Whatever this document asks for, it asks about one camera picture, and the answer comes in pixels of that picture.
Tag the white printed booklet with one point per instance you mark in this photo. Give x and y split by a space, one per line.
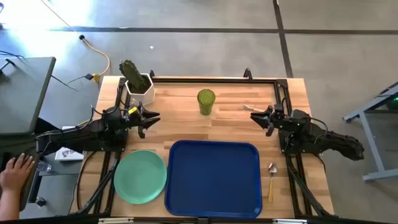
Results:
68 154

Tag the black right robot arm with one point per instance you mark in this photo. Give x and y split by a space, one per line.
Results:
320 137

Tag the grey side table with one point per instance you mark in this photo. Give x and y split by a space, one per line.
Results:
21 93

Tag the blue plastic tray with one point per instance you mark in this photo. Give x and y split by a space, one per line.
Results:
214 180

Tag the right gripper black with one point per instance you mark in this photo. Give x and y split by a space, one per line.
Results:
280 119

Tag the green faceted plastic cup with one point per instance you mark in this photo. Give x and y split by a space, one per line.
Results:
206 101

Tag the white hexagonal plant pot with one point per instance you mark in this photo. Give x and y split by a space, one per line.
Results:
146 95

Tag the person's forearm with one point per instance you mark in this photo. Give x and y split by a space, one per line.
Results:
7 207

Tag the black bar with silver brackets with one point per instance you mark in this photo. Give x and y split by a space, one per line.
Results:
199 221

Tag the clear plastic bottle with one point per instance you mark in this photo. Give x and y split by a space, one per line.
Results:
44 167

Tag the grey metal table frame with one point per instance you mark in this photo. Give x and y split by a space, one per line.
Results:
368 137

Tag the green cactus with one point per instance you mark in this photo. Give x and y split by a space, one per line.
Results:
132 74

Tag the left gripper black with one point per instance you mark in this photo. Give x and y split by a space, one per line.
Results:
133 115

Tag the silver fork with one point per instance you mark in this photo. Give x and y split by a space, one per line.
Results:
250 108

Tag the person's hand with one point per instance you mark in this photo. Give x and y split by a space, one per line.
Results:
15 174

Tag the black keyboard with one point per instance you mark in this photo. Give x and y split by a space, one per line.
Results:
29 189

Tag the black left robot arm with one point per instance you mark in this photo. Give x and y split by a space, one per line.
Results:
90 132

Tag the black aluminium table frame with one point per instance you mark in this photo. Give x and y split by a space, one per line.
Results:
217 80

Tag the green round plate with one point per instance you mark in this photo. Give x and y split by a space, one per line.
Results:
140 177

